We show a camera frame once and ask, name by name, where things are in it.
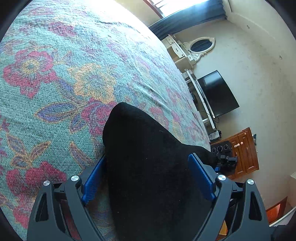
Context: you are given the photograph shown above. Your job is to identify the black pants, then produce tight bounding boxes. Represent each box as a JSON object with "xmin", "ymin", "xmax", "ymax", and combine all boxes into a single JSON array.
[{"xmin": 102, "ymin": 102, "xmax": 217, "ymax": 240}]

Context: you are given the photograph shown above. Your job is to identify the brown wooden cabinet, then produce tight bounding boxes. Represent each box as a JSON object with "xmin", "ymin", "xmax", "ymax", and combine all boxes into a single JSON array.
[{"xmin": 211, "ymin": 127, "xmax": 259, "ymax": 179}]

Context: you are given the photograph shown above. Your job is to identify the white tv console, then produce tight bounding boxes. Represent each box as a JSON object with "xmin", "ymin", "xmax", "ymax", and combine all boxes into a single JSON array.
[{"xmin": 182, "ymin": 69, "xmax": 221, "ymax": 143}]

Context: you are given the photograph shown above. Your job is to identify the black flat television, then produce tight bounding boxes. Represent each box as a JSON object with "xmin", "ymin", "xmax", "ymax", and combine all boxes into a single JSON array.
[{"xmin": 197, "ymin": 70, "xmax": 239, "ymax": 118}]

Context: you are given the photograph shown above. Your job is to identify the white vanity dresser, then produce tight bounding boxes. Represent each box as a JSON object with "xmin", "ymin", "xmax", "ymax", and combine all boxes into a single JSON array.
[{"xmin": 162, "ymin": 35, "xmax": 196, "ymax": 73}]

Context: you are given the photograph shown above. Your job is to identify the oval white framed mirror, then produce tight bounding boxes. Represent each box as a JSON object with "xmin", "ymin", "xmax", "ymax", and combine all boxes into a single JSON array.
[{"xmin": 184, "ymin": 37, "xmax": 216, "ymax": 62}]

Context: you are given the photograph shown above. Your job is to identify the floral green bedspread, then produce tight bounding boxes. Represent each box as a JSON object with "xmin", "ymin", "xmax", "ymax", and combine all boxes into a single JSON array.
[{"xmin": 1, "ymin": 1, "xmax": 209, "ymax": 240}]

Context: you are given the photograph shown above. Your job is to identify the dark blue curtain right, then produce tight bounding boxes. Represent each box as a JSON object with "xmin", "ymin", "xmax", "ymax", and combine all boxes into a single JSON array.
[{"xmin": 149, "ymin": 1, "xmax": 226, "ymax": 40}]

